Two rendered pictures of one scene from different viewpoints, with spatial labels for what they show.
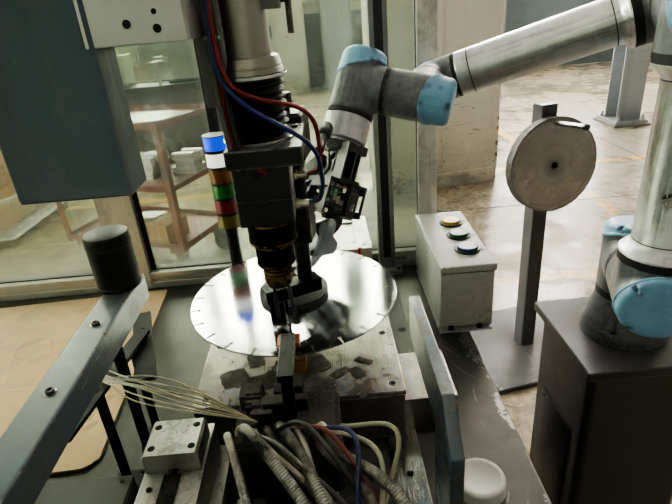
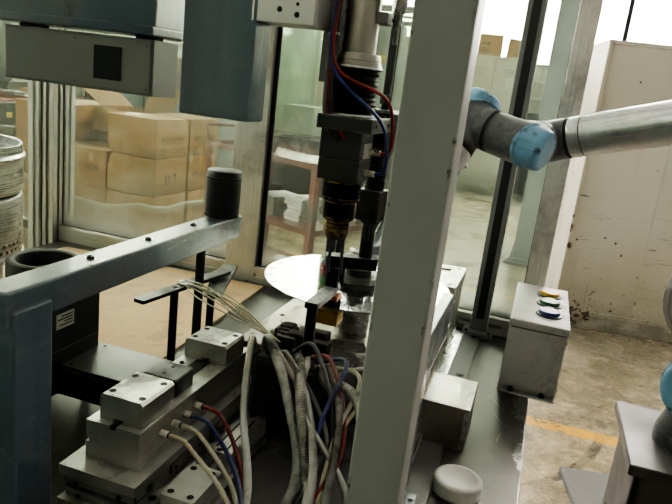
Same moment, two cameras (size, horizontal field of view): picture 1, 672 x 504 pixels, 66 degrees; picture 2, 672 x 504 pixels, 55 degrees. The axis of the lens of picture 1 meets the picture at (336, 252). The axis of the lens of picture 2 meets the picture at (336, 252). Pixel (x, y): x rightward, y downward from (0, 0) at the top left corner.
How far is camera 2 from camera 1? 0.40 m
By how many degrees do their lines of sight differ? 19
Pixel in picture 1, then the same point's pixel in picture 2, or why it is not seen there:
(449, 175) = (638, 322)
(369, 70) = (479, 109)
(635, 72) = not seen: outside the picture
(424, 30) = (568, 103)
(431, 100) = (524, 143)
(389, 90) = (490, 127)
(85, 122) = (235, 66)
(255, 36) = (364, 38)
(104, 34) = (264, 12)
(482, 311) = (545, 380)
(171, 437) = (213, 335)
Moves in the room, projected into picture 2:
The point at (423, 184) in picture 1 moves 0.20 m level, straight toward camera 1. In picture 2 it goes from (535, 254) to (514, 271)
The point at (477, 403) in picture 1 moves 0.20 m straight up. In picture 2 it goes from (496, 443) to (519, 329)
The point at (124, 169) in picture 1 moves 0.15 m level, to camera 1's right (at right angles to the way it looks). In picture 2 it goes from (248, 102) to (354, 116)
